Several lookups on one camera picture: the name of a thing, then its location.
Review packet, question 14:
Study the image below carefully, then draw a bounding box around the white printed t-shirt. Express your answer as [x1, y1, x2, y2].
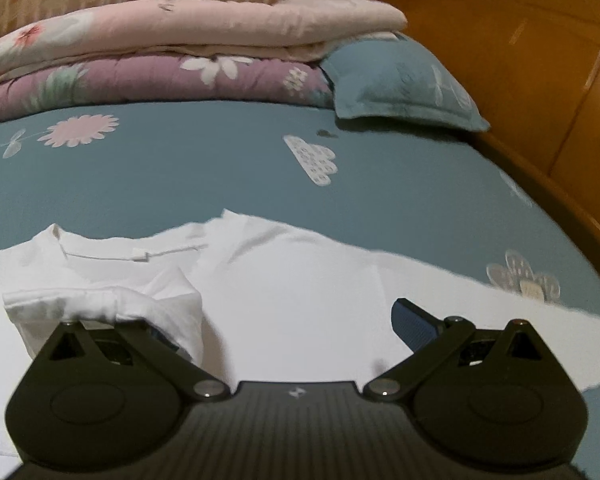
[0, 208, 600, 480]

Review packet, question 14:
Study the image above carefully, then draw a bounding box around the pink floral quilt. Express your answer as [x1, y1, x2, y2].
[0, 0, 408, 83]

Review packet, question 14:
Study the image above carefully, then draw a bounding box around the teal floral bed sheet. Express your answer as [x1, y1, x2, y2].
[0, 97, 600, 411]

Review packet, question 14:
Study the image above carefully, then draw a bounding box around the purple floral quilt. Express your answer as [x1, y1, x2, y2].
[0, 55, 336, 128]

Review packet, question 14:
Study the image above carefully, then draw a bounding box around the wooden bed headboard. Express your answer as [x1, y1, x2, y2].
[367, 0, 600, 281]

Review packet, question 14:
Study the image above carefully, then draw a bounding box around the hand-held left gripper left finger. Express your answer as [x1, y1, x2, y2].
[47, 317, 231, 403]

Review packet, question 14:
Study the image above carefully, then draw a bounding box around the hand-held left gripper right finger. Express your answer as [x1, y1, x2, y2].
[364, 297, 553, 403]

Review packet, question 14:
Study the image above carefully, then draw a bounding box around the teal floral pillow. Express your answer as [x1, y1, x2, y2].
[320, 32, 491, 133]

